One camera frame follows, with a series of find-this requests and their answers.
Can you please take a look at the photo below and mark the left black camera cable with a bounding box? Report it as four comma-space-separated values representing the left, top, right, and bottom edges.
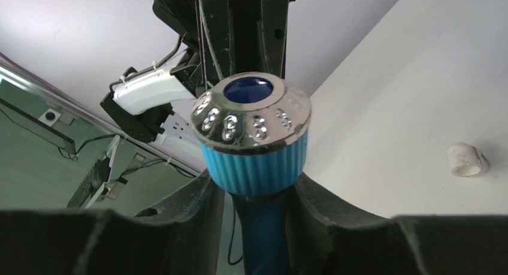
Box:
109, 33, 188, 92

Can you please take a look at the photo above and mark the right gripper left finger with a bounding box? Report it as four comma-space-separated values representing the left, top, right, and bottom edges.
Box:
1, 172, 225, 274

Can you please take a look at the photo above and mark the blue plastic water faucet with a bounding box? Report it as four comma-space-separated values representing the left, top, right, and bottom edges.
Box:
191, 72, 312, 274

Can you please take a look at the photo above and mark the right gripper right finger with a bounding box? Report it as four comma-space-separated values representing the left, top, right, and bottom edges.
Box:
286, 174, 507, 274

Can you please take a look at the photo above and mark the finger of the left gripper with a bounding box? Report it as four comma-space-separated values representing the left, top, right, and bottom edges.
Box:
195, 0, 234, 87
229, 0, 296, 78

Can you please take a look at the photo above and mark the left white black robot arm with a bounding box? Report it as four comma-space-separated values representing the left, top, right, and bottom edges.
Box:
101, 0, 295, 161

